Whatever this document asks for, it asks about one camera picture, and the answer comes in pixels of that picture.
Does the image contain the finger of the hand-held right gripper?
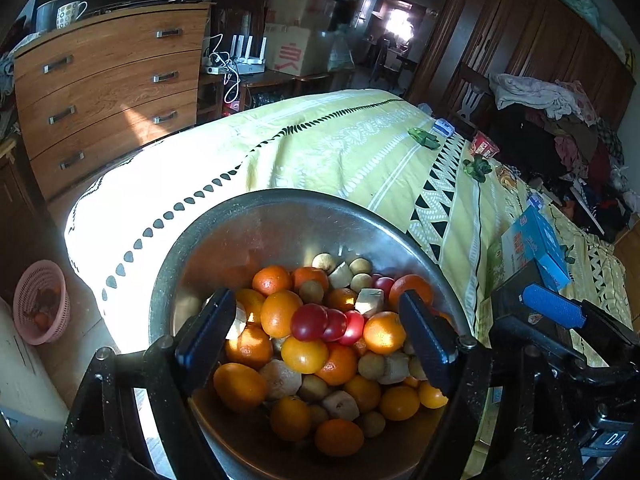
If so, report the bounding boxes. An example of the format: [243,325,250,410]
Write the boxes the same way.
[522,282,640,356]
[490,261,608,372]

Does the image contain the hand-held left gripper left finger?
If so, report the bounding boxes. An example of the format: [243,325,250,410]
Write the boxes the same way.
[55,287,238,480]

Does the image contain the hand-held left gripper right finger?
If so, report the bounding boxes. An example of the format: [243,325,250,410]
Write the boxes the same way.
[397,289,586,480]

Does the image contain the heap of brown longans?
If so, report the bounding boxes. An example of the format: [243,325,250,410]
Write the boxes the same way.
[270,252,426,438]

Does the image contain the pile of oranges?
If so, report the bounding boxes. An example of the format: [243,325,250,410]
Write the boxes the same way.
[212,265,451,458]

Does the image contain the heap of red cherry tomatoes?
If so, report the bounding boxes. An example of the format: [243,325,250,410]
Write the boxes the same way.
[291,275,396,346]

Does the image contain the large metal bowl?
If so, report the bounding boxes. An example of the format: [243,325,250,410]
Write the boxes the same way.
[149,189,481,480]

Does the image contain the green white carton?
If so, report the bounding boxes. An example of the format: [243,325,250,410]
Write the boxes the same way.
[487,237,511,286]

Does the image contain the blue cardboard box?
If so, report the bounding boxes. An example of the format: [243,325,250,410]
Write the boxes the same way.
[501,205,573,293]

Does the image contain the orange snack packet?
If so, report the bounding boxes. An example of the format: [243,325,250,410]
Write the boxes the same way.
[495,164,523,191]

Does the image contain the red snack packet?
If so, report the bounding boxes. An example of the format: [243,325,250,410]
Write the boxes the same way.
[471,131,501,158]

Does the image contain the pile of mixed clothes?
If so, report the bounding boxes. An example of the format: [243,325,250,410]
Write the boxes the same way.
[490,72,640,241]

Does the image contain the brown fruit scraps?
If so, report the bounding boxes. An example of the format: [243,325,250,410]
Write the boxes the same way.
[30,280,63,333]

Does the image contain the pink plastic basket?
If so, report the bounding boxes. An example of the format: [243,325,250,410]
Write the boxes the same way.
[12,260,71,346]

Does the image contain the white box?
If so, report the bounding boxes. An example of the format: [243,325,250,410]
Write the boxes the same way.
[0,295,71,456]

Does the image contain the wooden chair with pale splat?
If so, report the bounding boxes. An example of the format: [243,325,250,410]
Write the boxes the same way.
[447,62,501,128]

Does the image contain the white garment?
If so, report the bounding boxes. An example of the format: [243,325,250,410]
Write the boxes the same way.
[490,74,586,121]

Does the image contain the yellow patterned bedsheet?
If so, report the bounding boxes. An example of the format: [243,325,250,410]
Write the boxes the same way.
[64,89,633,466]

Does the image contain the dark wooden cabinet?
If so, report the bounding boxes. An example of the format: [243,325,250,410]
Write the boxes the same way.
[0,135,51,301]

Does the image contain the brown wooden wardrobe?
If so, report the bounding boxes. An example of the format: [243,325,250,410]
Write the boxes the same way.
[405,0,638,131]

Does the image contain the dark wooden side table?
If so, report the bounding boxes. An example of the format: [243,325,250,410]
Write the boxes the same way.
[197,67,333,111]

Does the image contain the wooden chest of drawers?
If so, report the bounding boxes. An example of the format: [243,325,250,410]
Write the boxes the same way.
[12,2,211,201]

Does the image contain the white router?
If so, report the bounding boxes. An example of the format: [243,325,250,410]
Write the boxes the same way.
[229,32,266,73]

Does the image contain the pale green bundle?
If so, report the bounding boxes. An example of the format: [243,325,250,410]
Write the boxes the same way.
[560,0,601,31]

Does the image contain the white patterned plastic bag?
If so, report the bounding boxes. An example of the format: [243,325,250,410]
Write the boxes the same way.
[327,30,356,73]

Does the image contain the cardboard box with red print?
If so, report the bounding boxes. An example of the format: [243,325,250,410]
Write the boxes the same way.
[264,24,346,77]

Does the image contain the dark wooden chair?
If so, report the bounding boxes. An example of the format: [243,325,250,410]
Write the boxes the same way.
[210,0,266,61]

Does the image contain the heap of cloths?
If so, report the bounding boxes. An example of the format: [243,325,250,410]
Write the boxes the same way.
[0,30,21,101]

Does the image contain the plain cardboard box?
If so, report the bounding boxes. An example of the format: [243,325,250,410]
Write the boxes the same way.
[265,0,336,31]

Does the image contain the polka dot mug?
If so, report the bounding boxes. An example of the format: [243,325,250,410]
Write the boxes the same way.
[56,1,88,30]

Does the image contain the grey metal cup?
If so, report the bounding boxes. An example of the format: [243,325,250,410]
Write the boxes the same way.
[35,0,60,32]

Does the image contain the white power strip with cables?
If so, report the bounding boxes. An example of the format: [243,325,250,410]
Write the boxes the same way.
[202,34,241,103]

